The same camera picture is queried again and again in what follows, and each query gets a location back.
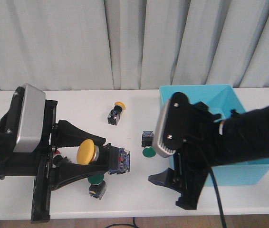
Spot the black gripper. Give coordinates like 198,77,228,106
148,102,220,209
0,86,108,223

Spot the yellow push button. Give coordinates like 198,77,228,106
77,139,130,174
107,101,126,125

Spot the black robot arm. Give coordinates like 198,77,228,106
148,92,269,209
0,85,113,222

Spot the light blue plastic box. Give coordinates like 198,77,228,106
159,85,269,186

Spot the green push button upright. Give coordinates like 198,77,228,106
88,174,106,200

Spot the green push button lying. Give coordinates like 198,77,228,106
141,131,156,158

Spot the white pleated curtain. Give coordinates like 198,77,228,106
0,0,269,91

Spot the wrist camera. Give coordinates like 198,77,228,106
153,92,190,158
13,84,46,153

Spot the black floor cable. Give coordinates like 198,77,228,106
106,217,137,228

